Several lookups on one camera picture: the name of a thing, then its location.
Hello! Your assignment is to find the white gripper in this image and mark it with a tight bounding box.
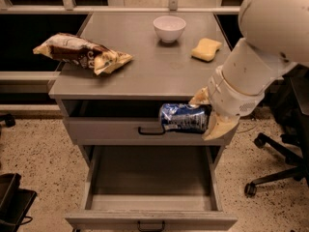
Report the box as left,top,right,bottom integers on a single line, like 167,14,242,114
189,66,265,140

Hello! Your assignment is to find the blue pepsi can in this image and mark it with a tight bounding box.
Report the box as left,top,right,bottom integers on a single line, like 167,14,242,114
159,103,211,134

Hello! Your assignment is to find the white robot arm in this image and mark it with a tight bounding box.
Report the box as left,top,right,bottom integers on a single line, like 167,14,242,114
190,0,309,140

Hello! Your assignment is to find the grey drawer cabinet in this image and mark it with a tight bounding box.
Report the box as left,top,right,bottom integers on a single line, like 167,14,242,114
50,13,240,160

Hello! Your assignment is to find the grey open middle drawer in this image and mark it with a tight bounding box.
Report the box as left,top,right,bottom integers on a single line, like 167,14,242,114
66,146,237,232

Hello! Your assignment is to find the grey closed upper drawer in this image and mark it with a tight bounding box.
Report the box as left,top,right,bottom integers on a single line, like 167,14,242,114
64,117,236,146

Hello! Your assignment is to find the yellow sponge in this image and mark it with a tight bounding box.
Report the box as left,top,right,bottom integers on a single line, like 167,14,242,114
191,38,222,62

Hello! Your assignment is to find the black office chair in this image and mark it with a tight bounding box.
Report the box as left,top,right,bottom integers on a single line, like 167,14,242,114
244,68,309,198

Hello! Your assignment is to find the white bowl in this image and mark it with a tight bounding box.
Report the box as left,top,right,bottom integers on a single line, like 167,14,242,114
153,15,186,43

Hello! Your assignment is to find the brown yellow chip bag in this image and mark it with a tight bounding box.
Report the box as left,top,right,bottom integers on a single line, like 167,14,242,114
33,33,132,75

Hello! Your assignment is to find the black bin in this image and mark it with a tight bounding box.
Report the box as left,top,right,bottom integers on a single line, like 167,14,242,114
0,173,37,232

